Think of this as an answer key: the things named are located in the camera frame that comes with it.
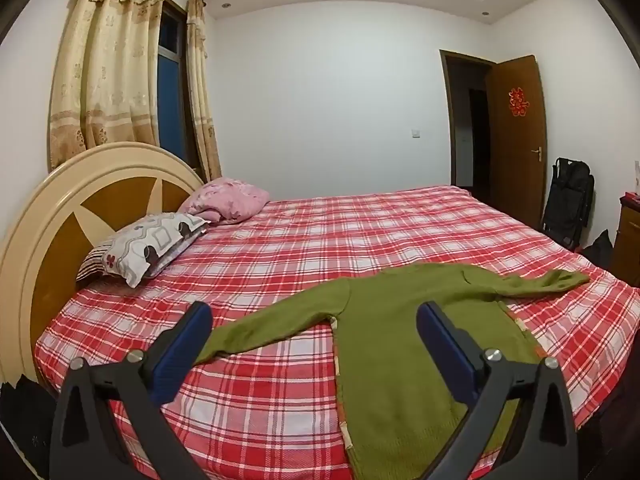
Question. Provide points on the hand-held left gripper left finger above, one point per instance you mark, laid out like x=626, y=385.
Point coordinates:
x=179, y=356

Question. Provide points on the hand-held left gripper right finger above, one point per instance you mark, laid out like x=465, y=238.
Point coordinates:
x=441, y=341

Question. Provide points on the green knit sweater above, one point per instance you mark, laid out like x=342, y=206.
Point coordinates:
x=390, y=360

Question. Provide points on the grey patterned pillow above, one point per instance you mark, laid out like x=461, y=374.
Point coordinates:
x=150, y=245

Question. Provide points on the striped pillow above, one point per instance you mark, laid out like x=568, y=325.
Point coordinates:
x=92, y=262

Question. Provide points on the bed with red plaid sheet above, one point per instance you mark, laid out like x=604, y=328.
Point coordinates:
x=350, y=230

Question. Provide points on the pink floral pillow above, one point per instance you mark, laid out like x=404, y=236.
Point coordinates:
x=230, y=200

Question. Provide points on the cream wooden headboard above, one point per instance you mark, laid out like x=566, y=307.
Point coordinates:
x=50, y=240

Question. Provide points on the black bag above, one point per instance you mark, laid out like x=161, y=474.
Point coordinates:
x=600, y=252

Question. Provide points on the brown wooden door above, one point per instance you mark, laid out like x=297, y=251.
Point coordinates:
x=515, y=170

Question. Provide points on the wooden cabinet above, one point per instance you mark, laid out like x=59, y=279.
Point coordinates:
x=630, y=240

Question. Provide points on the red item on cabinet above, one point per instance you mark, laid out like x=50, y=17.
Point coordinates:
x=631, y=196

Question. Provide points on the red paper door decoration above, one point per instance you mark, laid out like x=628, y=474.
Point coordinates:
x=517, y=102

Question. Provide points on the dark framed window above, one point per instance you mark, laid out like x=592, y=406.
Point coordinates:
x=172, y=100

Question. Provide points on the narrow beige curtain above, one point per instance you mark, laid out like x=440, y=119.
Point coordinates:
x=200, y=85

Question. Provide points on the wide beige curtain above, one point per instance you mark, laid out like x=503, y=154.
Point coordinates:
x=105, y=85

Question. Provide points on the dark wooden door frame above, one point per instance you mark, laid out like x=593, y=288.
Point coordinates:
x=445, y=110

